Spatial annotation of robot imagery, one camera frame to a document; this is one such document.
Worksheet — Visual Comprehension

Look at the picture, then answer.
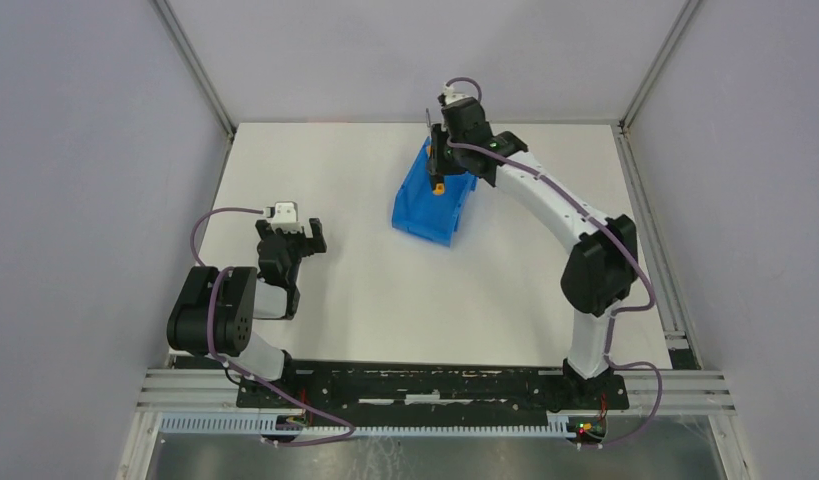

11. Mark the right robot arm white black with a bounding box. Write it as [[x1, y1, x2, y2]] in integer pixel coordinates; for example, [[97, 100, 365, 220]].
[[426, 93, 640, 380]]

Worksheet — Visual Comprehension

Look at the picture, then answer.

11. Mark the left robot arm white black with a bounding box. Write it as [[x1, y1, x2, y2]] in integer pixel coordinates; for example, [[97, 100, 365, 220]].
[[166, 217, 327, 381]]

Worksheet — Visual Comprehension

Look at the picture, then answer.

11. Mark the blue plastic bin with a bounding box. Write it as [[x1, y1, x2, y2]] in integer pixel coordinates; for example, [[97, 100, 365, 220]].
[[391, 138, 478, 247]]

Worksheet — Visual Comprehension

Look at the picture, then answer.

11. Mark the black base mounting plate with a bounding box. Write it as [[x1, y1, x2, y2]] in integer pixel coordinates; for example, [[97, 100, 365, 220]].
[[235, 360, 630, 429]]

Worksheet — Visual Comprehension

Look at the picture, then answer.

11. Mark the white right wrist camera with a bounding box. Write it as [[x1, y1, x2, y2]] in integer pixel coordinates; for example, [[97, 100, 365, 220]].
[[437, 83, 470, 108]]

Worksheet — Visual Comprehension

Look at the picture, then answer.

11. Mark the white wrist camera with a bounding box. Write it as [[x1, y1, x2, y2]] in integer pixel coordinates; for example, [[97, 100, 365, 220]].
[[264, 201, 302, 234], [437, 83, 470, 108]]

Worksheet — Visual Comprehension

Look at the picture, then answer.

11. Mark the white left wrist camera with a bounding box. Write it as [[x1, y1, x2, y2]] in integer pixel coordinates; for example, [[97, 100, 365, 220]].
[[264, 201, 302, 234]]

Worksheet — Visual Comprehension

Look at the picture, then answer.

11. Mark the white slotted cable duct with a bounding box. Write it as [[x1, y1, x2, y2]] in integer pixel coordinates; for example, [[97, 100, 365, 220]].
[[159, 413, 575, 440]]

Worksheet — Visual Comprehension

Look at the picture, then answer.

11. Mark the aluminium frame rail left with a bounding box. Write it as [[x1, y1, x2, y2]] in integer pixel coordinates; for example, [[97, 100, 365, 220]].
[[149, 0, 237, 142]]

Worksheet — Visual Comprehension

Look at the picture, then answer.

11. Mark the aluminium frame rail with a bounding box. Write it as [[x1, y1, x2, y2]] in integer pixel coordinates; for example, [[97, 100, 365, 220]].
[[149, 0, 237, 142], [612, 1, 704, 370]]

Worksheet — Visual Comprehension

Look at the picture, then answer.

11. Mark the aluminium frame rail right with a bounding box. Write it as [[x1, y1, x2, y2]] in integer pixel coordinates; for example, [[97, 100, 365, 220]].
[[612, 1, 704, 370]]

